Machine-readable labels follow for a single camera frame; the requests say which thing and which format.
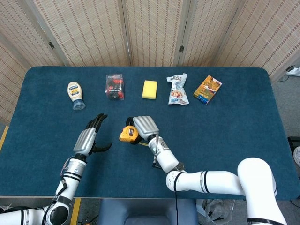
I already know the mayonnaise squeeze bottle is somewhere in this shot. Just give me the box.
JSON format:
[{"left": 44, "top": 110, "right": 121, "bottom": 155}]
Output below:
[{"left": 67, "top": 81, "right": 86, "bottom": 111}]

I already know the white power strip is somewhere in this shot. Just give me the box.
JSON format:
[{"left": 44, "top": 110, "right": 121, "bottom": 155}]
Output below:
[{"left": 284, "top": 67, "right": 300, "bottom": 77}]

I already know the crumpled plastic bag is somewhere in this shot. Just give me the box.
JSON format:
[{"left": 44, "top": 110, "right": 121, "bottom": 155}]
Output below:
[{"left": 196, "top": 198, "right": 235, "bottom": 222}]

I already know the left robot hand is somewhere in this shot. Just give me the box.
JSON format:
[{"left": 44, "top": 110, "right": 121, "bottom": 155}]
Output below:
[{"left": 73, "top": 112, "right": 113, "bottom": 158}]

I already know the blue chair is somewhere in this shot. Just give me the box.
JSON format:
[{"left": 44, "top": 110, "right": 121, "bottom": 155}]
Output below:
[{"left": 97, "top": 198, "right": 199, "bottom": 225}]

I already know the yellow sponge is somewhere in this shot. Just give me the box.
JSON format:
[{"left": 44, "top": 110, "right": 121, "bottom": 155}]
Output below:
[{"left": 142, "top": 80, "right": 158, "bottom": 100}]

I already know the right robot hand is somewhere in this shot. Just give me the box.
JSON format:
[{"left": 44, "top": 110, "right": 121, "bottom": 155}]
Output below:
[{"left": 125, "top": 115, "right": 160, "bottom": 145}]

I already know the woven folding screen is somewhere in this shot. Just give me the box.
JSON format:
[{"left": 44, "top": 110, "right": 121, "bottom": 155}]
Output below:
[{"left": 0, "top": 0, "right": 300, "bottom": 126}]

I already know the blue table cloth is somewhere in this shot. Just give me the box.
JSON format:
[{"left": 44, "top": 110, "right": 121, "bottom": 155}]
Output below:
[{"left": 0, "top": 66, "right": 295, "bottom": 201}]

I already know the yellow floor tape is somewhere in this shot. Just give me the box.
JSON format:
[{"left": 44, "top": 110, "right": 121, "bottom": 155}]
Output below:
[{"left": 70, "top": 198, "right": 82, "bottom": 225}]

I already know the orange and blue carton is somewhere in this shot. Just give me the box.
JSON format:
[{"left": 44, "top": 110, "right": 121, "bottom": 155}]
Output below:
[{"left": 193, "top": 75, "right": 223, "bottom": 105}]

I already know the clear box of binder clips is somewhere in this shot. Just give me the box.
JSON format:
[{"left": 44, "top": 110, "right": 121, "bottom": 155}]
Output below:
[{"left": 105, "top": 74, "right": 125, "bottom": 101}]

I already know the white snack bag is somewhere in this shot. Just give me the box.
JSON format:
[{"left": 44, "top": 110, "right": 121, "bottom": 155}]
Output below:
[{"left": 166, "top": 73, "right": 190, "bottom": 106}]

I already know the yellow tape measure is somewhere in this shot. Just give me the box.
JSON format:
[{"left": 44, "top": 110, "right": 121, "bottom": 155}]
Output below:
[{"left": 119, "top": 125, "right": 149, "bottom": 147}]

